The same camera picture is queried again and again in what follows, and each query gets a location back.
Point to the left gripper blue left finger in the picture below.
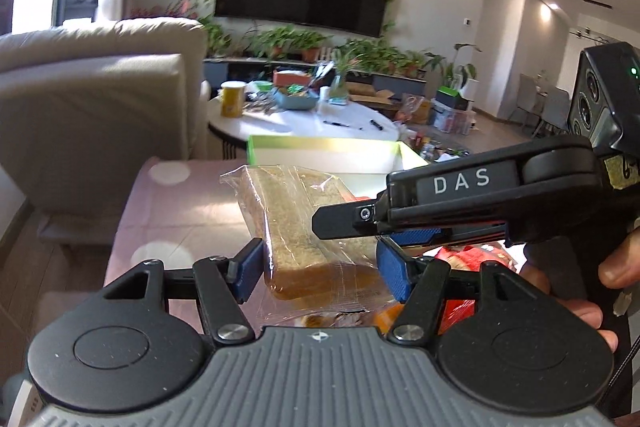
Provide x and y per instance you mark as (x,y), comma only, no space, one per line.
(245,269)

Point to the beige sofa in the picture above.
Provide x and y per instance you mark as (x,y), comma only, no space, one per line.
(83,109)

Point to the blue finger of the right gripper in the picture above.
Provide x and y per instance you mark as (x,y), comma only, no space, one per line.
(416,237)

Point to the red snack packet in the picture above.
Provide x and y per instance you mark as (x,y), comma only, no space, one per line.
(464,258)

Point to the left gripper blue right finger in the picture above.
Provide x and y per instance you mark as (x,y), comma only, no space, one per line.
(395,268)

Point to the yellow snack canister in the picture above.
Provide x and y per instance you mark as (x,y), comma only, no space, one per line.
(232,98)

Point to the blue snack basket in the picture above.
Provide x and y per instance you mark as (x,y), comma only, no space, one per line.
(299,100)

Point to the white round coffee table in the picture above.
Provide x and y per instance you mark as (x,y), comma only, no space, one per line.
(354,121)

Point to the glass vase with plant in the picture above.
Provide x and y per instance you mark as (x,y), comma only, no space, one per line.
(343,62)

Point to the clear bread cake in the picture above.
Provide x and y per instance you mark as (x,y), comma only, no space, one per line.
(305,276)

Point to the cardboard box on floor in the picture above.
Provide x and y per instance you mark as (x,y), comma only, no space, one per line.
(365,94)

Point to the green cardboard box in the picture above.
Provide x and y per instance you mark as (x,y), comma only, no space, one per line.
(361,164)

